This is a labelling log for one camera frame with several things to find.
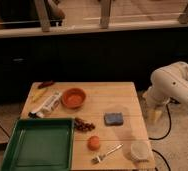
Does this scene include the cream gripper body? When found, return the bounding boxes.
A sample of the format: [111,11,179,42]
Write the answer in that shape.
[147,103,164,124]

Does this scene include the blue sponge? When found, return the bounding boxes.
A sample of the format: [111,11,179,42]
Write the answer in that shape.
[104,113,124,126]

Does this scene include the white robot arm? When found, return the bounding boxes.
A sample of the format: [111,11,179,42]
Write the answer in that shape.
[143,61,188,123]

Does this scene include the green plastic tray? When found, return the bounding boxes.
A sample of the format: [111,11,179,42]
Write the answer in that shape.
[0,118,74,171]

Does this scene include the white plastic cup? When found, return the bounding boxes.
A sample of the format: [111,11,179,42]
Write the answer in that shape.
[130,141,149,162]

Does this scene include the wooden table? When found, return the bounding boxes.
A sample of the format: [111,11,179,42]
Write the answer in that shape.
[20,81,157,171]

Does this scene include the orange fruit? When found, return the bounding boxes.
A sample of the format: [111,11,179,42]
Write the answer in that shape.
[87,136,101,151]

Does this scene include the brown grape bunch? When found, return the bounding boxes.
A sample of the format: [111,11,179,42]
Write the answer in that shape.
[74,118,95,132]

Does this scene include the silver fork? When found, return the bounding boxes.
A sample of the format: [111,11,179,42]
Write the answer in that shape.
[91,144,123,164]

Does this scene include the orange bowl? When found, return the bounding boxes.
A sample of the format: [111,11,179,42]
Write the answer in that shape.
[61,88,86,109]

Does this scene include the white tube with black cap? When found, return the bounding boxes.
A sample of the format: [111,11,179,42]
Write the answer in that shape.
[28,92,62,118]

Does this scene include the dark red toy pepper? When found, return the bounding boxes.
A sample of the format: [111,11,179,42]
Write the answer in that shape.
[38,81,54,89]

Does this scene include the yellow banana toy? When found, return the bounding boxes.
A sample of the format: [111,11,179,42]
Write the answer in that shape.
[32,89,47,102]

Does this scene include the black floor cable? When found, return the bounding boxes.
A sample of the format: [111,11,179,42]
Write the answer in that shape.
[148,103,173,171]

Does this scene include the white window rail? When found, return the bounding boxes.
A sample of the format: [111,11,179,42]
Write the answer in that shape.
[0,20,188,38]

